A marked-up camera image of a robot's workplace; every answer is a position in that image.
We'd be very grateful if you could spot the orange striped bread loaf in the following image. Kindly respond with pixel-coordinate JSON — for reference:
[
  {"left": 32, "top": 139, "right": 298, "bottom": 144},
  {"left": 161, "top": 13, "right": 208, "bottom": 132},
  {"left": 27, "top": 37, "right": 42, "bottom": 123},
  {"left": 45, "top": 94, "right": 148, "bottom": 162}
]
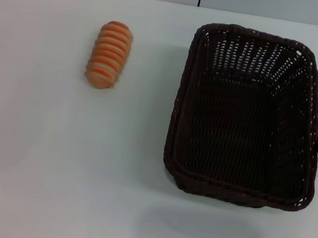
[{"left": 82, "top": 18, "right": 136, "bottom": 93}]

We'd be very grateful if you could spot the black woven rectangular basket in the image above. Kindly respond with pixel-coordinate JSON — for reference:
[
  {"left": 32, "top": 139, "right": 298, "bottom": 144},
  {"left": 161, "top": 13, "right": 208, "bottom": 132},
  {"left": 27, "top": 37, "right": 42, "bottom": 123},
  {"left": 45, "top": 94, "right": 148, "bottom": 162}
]
[{"left": 157, "top": 16, "right": 318, "bottom": 217}]

